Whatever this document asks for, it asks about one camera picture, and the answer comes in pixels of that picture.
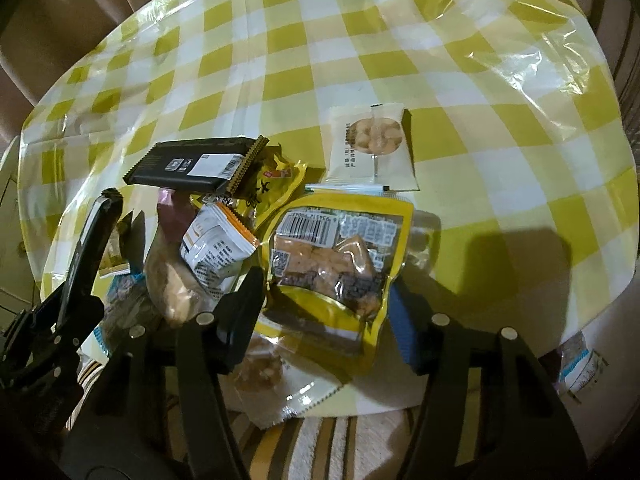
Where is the white orange small packet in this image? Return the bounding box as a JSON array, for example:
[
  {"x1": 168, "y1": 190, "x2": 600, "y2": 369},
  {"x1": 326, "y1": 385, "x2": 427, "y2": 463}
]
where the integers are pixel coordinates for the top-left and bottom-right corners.
[{"x1": 180, "y1": 202, "x2": 259, "y2": 302}]

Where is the yellow checkered tablecloth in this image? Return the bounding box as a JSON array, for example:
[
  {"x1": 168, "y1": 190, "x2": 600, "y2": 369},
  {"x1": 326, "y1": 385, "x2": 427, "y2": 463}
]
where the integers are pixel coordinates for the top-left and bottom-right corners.
[{"x1": 18, "y1": 0, "x2": 639, "y2": 352}]

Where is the pink candy packet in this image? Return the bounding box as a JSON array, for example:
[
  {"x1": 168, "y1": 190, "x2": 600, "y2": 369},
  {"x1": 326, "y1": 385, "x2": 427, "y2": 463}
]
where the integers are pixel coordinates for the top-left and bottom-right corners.
[{"x1": 156, "y1": 188, "x2": 198, "y2": 243}]

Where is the yellow dried tofu packet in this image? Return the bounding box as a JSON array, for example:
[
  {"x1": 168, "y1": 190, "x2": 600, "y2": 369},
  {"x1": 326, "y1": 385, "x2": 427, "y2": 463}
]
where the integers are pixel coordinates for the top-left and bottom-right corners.
[{"x1": 190, "y1": 145, "x2": 308, "y2": 230}]

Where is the beige clear snack packet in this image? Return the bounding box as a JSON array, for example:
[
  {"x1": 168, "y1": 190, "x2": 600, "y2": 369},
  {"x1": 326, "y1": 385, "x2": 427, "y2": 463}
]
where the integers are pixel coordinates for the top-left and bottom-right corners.
[{"x1": 144, "y1": 226, "x2": 217, "y2": 328}]

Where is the blue grey snack packet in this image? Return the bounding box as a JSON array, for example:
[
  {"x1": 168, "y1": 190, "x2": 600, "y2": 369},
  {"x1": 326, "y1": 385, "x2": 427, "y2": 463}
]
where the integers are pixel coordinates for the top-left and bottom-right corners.
[{"x1": 93, "y1": 273, "x2": 160, "y2": 356}]

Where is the black snack bar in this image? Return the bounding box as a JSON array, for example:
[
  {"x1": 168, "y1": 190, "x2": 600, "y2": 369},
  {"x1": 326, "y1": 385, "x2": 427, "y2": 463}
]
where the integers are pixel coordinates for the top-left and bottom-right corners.
[{"x1": 122, "y1": 136, "x2": 269, "y2": 197}]

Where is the yellow clear tofu packet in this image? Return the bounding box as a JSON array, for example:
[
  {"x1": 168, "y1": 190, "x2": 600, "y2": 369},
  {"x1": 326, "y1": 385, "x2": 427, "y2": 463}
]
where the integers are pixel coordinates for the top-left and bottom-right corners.
[{"x1": 256, "y1": 192, "x2": 414, "y2": 376}]

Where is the white cabinet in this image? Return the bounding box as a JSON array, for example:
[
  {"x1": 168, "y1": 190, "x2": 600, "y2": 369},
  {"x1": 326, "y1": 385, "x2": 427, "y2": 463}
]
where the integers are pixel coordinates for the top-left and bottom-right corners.
[{"x1": 0, "y1": 136, "x2": 40, "y2": 332}]

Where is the brown sofa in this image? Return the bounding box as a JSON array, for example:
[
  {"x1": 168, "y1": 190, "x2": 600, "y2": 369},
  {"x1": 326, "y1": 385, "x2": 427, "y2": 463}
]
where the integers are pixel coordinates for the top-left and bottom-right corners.
[{"x1": 1, "y1": 0, "x2": 154, "y2": 148}]

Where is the white biscuit packet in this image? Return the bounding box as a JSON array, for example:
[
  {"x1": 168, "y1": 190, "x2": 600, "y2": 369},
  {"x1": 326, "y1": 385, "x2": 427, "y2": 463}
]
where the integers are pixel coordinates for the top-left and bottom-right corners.
[
  {"x1": 219, "y1": 328, "x2": 352, "y2": 430},
  {"x1": 326, "y1": 103, "x2": 419, "y2": 192}
]

